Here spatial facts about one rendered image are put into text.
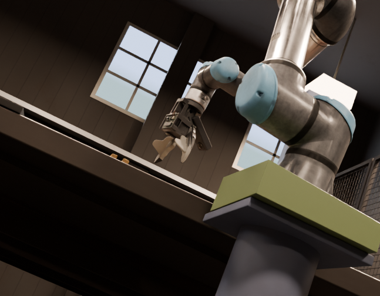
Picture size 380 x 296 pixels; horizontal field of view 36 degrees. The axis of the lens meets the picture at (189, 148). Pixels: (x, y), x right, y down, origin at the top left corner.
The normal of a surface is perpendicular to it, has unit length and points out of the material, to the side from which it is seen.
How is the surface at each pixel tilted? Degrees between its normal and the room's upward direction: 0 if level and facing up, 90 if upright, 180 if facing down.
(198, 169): 90
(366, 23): 180
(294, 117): 118
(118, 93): 90
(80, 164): 90
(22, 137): 90
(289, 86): 73
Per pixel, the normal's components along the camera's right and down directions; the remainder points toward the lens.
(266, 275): -0.07, -0.37
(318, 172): 0.41, -0.40
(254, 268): -0.36, -0.45
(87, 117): 0.29, -0.22
